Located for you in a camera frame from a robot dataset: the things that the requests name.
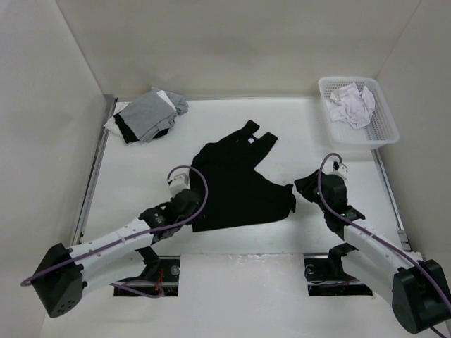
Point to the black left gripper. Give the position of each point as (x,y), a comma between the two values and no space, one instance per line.
(197,209)

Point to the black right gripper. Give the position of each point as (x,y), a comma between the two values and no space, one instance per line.
(304,185)

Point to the black tank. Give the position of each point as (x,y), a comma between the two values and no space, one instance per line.
(238,194)
(129,136)

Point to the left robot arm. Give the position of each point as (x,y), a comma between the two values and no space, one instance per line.
(65,275)

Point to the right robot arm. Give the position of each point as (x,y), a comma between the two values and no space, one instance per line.
(416,290)

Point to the black folded tank top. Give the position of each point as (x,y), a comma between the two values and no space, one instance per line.
(129,136)

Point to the white crumpled tank top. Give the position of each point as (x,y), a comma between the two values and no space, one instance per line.
(352,106)

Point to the white plastic laundry basket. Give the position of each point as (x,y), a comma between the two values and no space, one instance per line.
(381,129)

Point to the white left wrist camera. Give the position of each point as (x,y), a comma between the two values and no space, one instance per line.
(178,183)

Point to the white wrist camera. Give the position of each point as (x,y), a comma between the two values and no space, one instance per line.
(340,170)
(178,183)

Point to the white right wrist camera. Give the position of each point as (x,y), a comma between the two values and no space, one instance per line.
(340,170)

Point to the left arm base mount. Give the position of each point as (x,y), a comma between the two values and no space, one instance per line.
(163,281)

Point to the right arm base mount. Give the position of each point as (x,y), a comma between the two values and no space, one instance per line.
(322,280)

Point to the metal table edge rail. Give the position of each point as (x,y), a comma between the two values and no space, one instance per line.
(79,227)

